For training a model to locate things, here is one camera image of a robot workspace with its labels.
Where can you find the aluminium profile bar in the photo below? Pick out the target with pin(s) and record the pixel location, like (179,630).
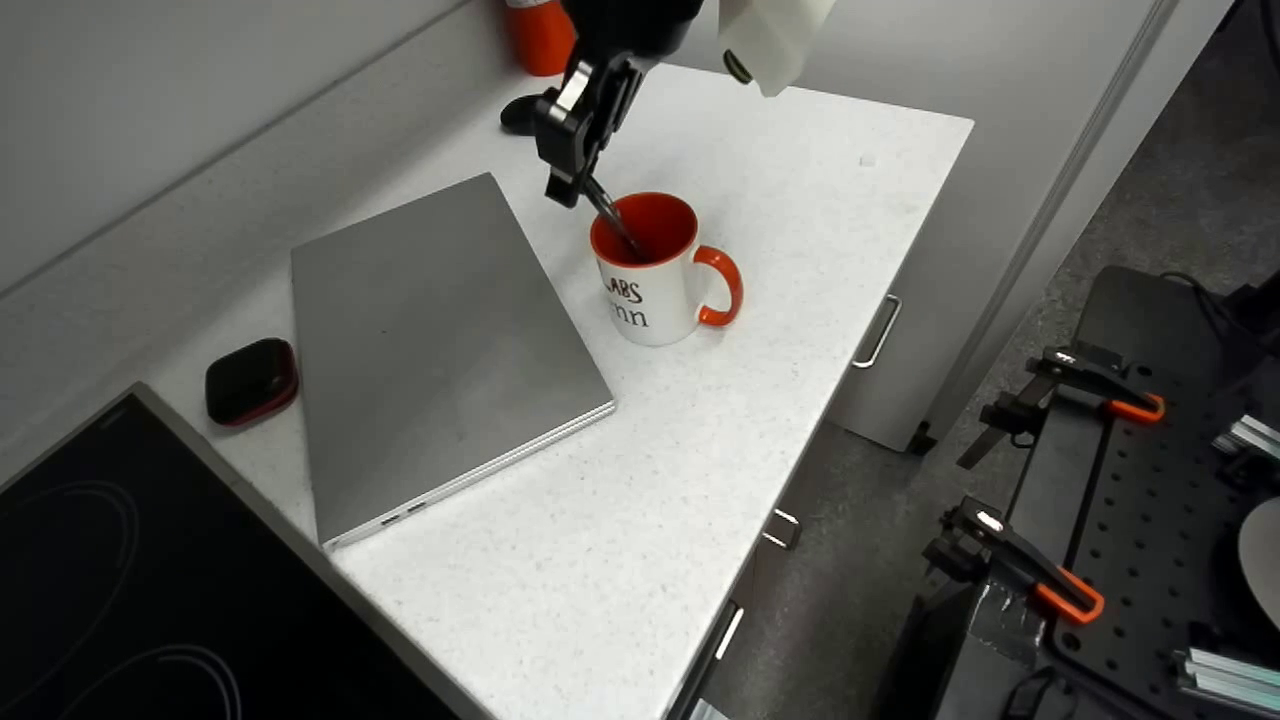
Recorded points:
(1253,437)
(1231,679)

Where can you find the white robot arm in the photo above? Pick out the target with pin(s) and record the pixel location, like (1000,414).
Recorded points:
(778,34)

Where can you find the black orange bar clamp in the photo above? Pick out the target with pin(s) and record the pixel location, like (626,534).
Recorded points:
(1022,563)
(1086,385)

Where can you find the black perforated mounting table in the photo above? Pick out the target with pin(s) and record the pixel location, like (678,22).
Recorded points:
(1132,523)

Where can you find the grey round disc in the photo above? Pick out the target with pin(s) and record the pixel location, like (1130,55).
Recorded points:
(1264,563)

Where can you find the black oval case red trim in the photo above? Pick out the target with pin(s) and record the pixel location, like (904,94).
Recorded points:
(249,382)

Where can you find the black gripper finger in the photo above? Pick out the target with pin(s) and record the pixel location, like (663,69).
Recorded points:
(609,113)
(563,135)

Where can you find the silver closed laptop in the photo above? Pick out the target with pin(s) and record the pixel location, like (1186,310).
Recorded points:
(433,352)

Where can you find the black induction cooktop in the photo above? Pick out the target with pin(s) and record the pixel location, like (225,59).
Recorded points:
(134,586)

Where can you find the orange cylindrical container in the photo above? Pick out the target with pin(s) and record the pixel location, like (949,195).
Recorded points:
(536,41)

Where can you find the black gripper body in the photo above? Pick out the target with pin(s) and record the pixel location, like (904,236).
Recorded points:
(628,25)

